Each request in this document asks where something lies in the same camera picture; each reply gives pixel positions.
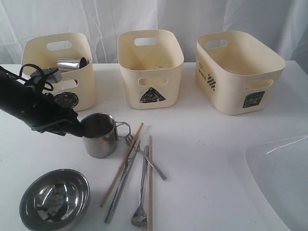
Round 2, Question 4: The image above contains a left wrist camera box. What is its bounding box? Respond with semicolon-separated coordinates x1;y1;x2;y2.
30;67;62;83

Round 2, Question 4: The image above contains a cream bin with triangle mark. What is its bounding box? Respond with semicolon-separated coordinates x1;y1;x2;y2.
118;29;184;109

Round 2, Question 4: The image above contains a stainless steel fork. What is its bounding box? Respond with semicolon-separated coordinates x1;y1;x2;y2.
125;135;167;180

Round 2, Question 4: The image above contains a stainless steel spoon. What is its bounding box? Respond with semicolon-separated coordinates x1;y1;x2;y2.
131;157;148;228

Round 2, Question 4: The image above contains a steel mug with solid handle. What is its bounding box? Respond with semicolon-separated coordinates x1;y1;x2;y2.
56;57;88;70

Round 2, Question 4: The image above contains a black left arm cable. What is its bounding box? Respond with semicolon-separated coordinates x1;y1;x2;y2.
9;63;54;92

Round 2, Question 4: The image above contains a wooden chopstick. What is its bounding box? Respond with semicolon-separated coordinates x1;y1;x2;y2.
100;122;144;207
147;135;153;231

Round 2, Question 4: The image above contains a stainless steel table knife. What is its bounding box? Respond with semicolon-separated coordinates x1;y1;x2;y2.
104;140;140;224

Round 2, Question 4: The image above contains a stainless steel bowl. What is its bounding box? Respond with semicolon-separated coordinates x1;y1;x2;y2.
19;169;90;231

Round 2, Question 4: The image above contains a white curtain backdrop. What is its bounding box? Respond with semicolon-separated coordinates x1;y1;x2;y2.
0;0;308;66

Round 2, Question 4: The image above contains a cream bin with square mark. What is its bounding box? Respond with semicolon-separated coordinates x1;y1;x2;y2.
195;31;286;115

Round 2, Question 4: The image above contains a white square plate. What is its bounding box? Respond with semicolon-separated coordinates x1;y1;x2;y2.
244;135;308;231

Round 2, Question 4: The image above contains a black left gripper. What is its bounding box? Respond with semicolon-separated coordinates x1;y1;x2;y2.
25;94;84;137

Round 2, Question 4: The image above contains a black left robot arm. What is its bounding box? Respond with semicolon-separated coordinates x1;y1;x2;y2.
0;64;85;137

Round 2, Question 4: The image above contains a cream bin with circle mark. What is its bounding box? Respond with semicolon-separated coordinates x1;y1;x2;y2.
22;32;96;112

